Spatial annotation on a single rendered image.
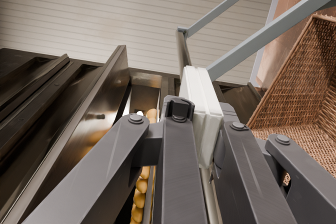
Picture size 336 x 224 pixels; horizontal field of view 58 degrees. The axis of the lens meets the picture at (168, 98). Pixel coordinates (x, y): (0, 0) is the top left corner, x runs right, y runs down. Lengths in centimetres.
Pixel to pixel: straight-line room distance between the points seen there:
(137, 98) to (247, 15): 199
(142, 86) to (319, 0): 131
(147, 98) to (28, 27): 221
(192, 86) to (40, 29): 353
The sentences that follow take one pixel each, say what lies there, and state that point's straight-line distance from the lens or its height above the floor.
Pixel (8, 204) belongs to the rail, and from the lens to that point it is 61.
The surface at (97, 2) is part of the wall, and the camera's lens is 343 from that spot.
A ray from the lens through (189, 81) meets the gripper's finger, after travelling 17.
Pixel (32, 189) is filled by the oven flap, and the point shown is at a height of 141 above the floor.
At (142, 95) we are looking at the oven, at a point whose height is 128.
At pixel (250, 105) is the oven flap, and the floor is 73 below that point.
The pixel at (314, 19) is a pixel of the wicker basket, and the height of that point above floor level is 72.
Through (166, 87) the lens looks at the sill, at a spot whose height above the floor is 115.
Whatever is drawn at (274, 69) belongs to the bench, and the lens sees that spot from 176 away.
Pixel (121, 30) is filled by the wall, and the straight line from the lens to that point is 343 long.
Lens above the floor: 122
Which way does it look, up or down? 3 degrees down
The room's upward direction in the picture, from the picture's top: 81 degrees counter-clockwise
